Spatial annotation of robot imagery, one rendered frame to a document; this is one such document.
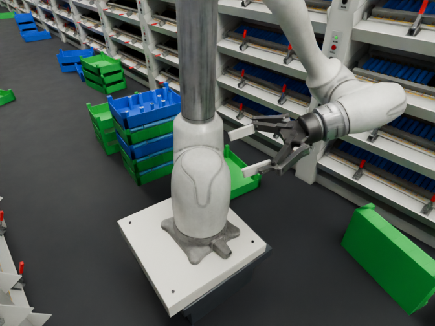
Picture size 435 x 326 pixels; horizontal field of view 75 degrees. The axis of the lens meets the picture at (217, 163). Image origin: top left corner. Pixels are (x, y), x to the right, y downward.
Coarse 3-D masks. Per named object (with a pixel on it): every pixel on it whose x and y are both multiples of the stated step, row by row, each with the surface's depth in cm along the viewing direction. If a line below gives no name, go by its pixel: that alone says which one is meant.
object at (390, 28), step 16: (368, 0) 95; (384, 0) 100; (400, 0) 95; (416, 0) 92; (432, 0) 89; (368, 16) 96; (384, 16) 94; (400, 16) 90; (416, 16) 87; (432, 16) 85; (352, 32) 98; (368, 32) 93; (384, 32) 90; (400, 32) 88; (416, 32) 85; (432, 32) 84; (400, 48) 90; (416, 48) 86; (432, 48) 83
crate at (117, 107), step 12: (108, 96) 127; (132, 96) 135; (144, 96) 138; (156, 96) 142; (120, 108) 134; (144, 108) 135; (156, 108) 135; (168, 108) 126; (180, 108) 130; (120, 120) 120; (132, 120) 119; (144, 120) 123; (156, 120) 126
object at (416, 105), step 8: (376, 48) 108; (384, 48) 106; (360, 56) 110; (368, 56) 111; (416, 56) 100; (424, 56) 98; (432, 56) 96; (352, 64) 107; (360, 64) 110; (360, 80) 105; (408, 96) 95; (416, 96) 94; (408, 104) 93; (416, 104) 92; (424, 104) 91; (432, 104) 90; (408, 112) 95; (416, 112) 93; (424, 112) 91; (432, 112) 89; (432, 120) 91
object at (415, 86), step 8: (360, 72) 105; (368, 72) 103; (376, 72) 102; (384, 80) 100; (392, 80) 98; (400, 80) 97; (408, 88) 95; (416, 88) 93; (424, 88) 92; (432, 88) 91; (424, 96) 92
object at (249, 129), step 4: (252, 124) 75; (240, 128) 75; (244, 128) 75; (248, 128) 75; (252, 128) 75; (228, 132) 75; (232, 132) 75; (236, 132) 75; (240, 132) 75; (244, 132) 75; (248, 132) 76; (252, 132) 76; (232, 136) 76; (236, 136) 76; (240, 136) 76
